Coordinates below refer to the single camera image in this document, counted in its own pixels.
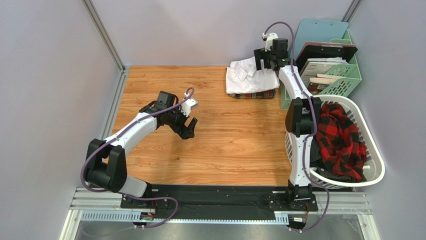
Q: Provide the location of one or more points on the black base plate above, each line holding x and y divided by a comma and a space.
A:
216, 202

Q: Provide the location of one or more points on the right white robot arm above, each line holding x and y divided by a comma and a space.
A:
301, 120

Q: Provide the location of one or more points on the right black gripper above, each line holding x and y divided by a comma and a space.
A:
264, 56

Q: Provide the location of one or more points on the red black plaid shirt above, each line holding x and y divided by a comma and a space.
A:
342, 153

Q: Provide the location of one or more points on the white booklet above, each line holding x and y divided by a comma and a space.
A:
314, 66

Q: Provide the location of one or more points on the folded plaid shirt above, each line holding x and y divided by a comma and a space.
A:
268, 94

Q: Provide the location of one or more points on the blue clipboard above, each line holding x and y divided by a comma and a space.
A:
317, 30

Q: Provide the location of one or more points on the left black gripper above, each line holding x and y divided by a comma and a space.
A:
185, 132

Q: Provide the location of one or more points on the dark red book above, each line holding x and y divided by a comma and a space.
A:
320, 82

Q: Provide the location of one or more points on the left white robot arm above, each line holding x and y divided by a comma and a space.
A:
105, 167

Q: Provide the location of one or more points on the white long sleeve shirt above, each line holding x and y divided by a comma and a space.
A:
242, 77

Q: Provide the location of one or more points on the white laundry basket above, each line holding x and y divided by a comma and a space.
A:
374, 169

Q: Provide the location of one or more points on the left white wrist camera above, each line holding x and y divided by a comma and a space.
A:
189, 105

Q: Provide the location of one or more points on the black clipboard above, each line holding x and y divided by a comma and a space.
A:
314, 49

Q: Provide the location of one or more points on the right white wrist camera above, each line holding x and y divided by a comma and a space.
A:
268, 39

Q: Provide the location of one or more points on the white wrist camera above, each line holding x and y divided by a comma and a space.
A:
189, 105
268, 39

